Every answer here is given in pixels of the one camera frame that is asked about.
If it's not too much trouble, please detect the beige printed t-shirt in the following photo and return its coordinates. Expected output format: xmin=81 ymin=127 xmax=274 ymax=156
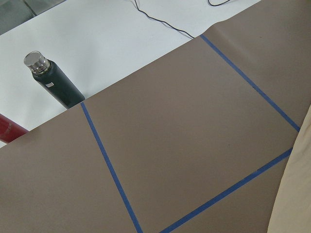
xmin=267 ymin=110 xmax=311 ymax=233

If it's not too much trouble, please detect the black steel-capped water bottle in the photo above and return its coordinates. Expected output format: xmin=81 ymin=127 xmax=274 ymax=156
xmin=24 ymin=51 xmax=85 ymax=109

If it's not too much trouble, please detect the red cylindrical bottle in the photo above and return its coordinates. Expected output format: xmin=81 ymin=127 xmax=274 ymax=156
xmin=0 ymin=115 xmax=28 ymax=143

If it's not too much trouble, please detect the thin black cable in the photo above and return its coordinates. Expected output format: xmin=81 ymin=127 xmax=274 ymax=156
xmin=132 ymin=0 xmax=196 ymax=39

